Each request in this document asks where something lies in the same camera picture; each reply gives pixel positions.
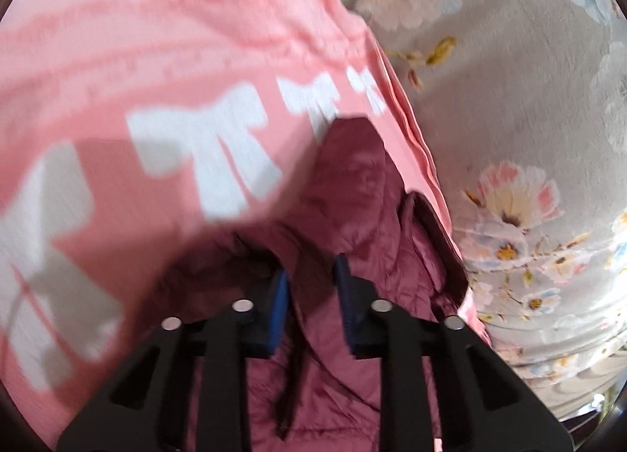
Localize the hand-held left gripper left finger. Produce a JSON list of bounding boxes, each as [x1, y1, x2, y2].
[[58, 270, 292, 452]]

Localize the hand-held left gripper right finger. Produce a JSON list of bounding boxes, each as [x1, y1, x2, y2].
[[334, 253, 574, 452]]

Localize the maroon puffer jacket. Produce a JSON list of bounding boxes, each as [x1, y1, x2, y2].
[[147, 115, 471, 452]]

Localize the grey floral bed sheet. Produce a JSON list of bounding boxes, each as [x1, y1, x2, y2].
[[311, 0, 627, 423]]

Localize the pink blanket with white bows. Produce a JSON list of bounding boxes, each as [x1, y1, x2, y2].
[[0, 0, 491, 452]]

